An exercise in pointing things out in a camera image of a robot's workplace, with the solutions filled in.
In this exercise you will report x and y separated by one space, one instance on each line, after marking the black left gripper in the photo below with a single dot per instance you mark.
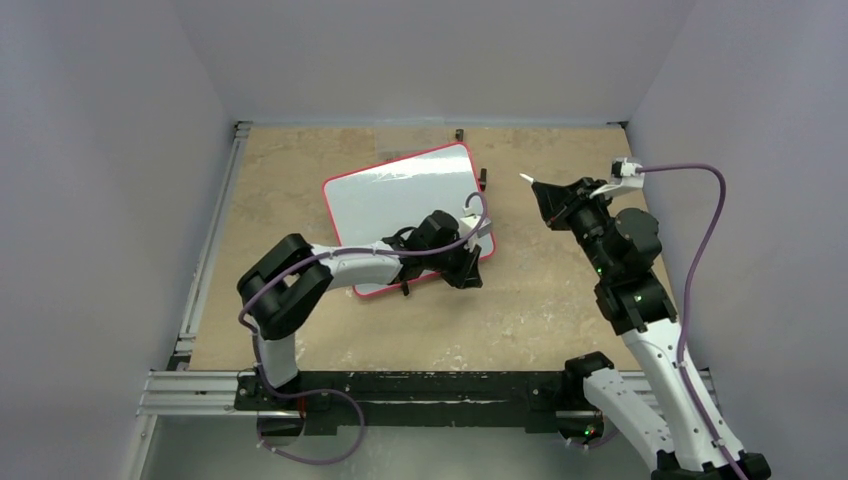
467 276

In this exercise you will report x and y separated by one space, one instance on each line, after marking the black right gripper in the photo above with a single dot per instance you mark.
563 207

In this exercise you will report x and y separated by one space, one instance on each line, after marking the red framed whiteboard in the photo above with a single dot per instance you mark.
375 202

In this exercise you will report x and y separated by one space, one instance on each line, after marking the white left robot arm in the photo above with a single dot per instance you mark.
282 289

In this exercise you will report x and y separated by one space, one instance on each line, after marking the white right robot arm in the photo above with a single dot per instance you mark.
685 436

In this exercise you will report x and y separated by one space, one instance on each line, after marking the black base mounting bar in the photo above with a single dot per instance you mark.
319 402

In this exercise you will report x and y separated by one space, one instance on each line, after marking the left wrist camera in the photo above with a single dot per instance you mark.
473 227

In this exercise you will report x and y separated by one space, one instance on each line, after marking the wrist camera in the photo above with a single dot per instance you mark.
626 177
473 227

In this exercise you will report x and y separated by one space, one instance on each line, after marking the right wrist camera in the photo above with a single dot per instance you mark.
626 177

